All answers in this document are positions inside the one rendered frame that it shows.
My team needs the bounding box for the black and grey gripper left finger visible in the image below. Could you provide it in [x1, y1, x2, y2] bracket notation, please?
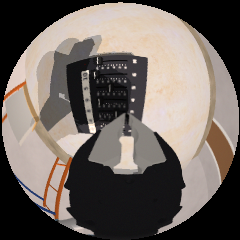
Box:
[64, 113, 127, 190]

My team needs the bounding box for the black lighting desk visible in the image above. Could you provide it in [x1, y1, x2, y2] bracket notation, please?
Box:
[66, 55, 148, 134]

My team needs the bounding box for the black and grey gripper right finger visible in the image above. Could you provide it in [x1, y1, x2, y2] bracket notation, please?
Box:
[126, 113, 186, 189]

